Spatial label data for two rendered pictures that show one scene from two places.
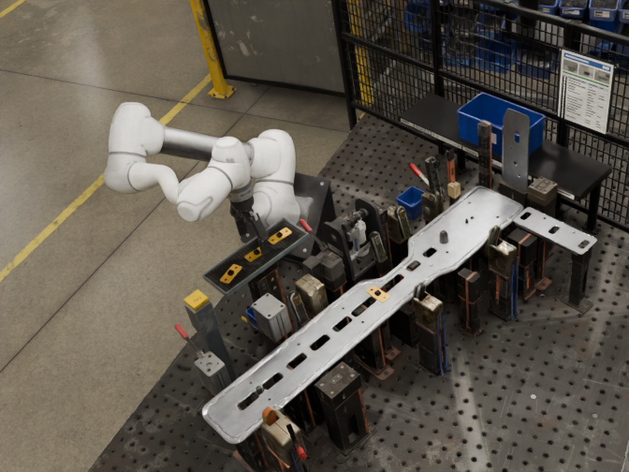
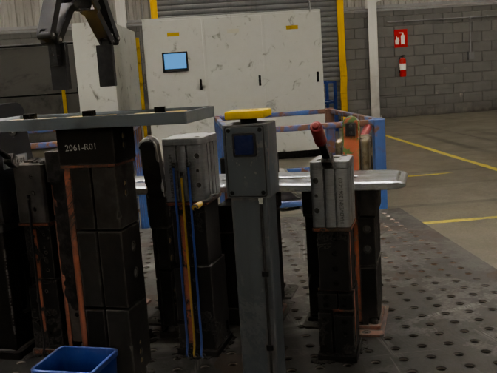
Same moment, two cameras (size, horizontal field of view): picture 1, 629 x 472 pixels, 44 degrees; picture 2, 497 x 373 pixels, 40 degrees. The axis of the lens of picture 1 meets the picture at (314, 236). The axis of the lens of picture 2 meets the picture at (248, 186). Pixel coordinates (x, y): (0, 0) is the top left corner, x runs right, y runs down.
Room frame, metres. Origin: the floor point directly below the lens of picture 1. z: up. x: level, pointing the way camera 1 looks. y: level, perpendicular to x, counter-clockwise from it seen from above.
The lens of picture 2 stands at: (2.50, 1.23, 1.22)
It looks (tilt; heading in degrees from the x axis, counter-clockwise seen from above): 9 degrees down; 230
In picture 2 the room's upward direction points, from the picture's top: 4 degrees counter-clockwise
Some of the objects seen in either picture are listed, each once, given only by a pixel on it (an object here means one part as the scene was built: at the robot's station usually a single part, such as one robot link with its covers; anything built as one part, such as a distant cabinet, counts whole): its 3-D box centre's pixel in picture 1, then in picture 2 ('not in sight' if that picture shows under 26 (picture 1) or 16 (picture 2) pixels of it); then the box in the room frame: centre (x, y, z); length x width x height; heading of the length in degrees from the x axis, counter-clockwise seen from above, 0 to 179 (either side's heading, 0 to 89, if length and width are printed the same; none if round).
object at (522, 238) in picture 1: (520, 264); not in sight; (1.95, -0.72, 0.84); 0.11 x 0.10 x 0.28; 34
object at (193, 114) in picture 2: (256, 255); (94, 119); (1.95, 0.21, 1.16); 0.37 x 0.14 x 0.02; 124
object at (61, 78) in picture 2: (241, 226); (59, 66); (2.02, 0.24, 1.24); 0.03 x 0.01 x 0.07; 120
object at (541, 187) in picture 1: (540, 221); not in sight; (2.11, -0.86, 0.88); 0.08 x 0.08 x 0.36; 34
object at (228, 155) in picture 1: (228, 163); not in sight; (1.95, 0.21, 1.56); 0.13 x 0.11 x 0.16; 142
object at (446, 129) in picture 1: (497, 141); not in sight; (2.47, -0.80, 1.01); 0.90 x 0.22 x 0.03; 34
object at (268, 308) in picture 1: (280, 345); (197, 243); (1.76, 0.19, 0.90); 0.13 x 0.10 x 0.41; 34
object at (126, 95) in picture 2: not in sight; (110, 81); (-2.82, -8.05, 1.22); 2.40 x 0.54 x 2.45; 50
